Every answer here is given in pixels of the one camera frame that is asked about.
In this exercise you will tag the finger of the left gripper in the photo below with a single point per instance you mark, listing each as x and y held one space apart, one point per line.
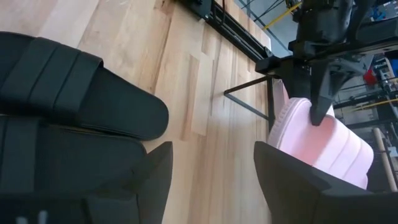
335 81
318 99

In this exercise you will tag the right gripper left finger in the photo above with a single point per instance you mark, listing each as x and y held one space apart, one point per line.
155 186

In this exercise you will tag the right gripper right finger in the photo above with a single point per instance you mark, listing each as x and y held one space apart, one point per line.
289 193

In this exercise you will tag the black rubber slide sandal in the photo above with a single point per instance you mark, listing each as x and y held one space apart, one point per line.
77 161
118 105

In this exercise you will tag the yellow pole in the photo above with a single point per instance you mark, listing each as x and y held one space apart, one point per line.
281 16

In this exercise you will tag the light wooden pole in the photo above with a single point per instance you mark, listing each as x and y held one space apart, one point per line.
384 158

